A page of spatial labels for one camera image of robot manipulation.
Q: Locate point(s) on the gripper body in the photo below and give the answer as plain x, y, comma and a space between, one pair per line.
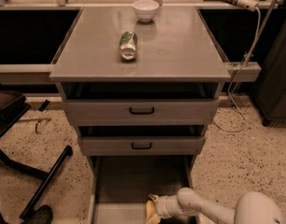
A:
162, 206

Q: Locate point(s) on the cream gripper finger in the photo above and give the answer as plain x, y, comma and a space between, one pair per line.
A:
154, 219

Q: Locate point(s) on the yellow green sponge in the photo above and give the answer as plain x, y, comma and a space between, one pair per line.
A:
150, 209

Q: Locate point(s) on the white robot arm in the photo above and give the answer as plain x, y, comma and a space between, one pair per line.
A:
251, 208

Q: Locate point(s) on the grey bottom drawer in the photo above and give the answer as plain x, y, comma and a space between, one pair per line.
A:
122, 185

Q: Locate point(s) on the grey drawer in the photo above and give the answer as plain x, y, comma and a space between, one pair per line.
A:
121, 146
122, 185
116, 112

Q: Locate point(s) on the grey middle drawer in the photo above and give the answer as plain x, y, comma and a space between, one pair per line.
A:
121, 146

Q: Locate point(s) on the grey drawer cabinet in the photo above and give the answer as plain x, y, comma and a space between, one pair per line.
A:
176, 60

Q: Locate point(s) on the grey top drawer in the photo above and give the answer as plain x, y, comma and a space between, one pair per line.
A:
116, 112

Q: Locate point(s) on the black perforated shoe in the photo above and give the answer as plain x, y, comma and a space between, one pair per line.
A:
43, 215

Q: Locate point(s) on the dark cabinet at right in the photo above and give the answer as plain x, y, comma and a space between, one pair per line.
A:
269, 89

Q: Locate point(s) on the green soda can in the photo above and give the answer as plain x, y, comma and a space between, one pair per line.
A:
128, 43

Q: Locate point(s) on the white ceramic bowl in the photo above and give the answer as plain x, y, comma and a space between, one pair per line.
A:
145, 10

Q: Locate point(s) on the black middle drawer handle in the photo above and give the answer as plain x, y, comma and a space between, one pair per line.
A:
141, 146

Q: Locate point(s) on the black drawer handle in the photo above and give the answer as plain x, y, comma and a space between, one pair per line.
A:
141, 111
141, 146

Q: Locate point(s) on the black top drawer handle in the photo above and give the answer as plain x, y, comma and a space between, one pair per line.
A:
141, 111

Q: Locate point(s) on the grey horizontal rail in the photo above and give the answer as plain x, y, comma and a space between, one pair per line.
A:
25, 74

